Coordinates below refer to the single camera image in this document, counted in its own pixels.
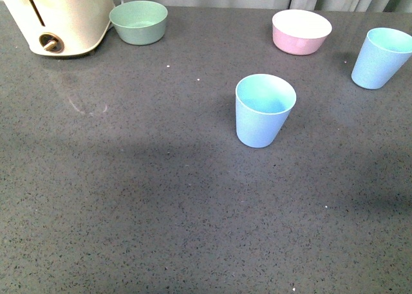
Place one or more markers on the cream toaster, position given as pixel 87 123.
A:
pixel 61 27

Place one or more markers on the green bowl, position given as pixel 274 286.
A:
pixel 139 22

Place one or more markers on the blue cup left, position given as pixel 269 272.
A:
pixel 263 103

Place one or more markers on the blue cup right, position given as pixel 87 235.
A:
pixel 383 53

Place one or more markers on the blue cup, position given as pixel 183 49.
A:
pixel 263 103
pixel 383 53

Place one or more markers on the pink bowl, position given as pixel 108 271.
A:
pixel 299 32

